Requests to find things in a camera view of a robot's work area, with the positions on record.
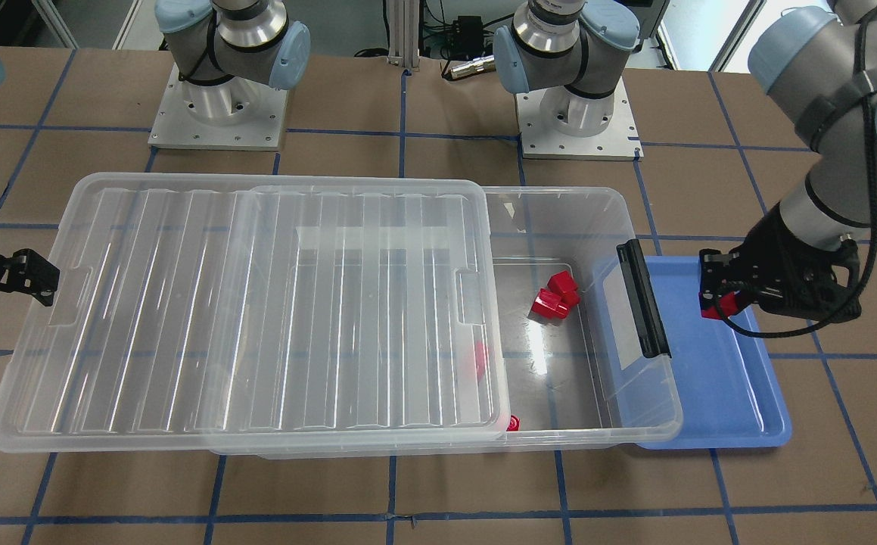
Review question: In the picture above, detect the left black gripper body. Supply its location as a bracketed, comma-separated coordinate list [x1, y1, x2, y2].
[733, 206, 863, 323]

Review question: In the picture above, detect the clear plastic box lid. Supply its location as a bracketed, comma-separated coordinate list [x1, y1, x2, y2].
[0, 173, 510, 454]

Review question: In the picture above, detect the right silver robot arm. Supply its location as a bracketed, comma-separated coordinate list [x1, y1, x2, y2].
[0, 1, 311, 307]

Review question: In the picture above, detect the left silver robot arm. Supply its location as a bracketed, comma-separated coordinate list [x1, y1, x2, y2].
[493, 1, 877, 330]

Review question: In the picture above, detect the clear plastic storage box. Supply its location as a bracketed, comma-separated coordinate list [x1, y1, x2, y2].
[225, 186, 683, 459]

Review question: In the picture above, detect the blue plastic tray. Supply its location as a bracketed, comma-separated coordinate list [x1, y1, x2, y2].
[641, 256, 792, 450]

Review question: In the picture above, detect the black box latch handle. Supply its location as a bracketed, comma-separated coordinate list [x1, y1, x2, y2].
[617, 238, 671, 359]

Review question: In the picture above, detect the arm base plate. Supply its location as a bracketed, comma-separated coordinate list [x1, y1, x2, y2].
[515, 79, 645, 161]
[148, 65, 290, 151]

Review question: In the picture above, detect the aluminium frame post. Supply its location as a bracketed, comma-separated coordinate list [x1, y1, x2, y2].
[384, 1, 425, 72]

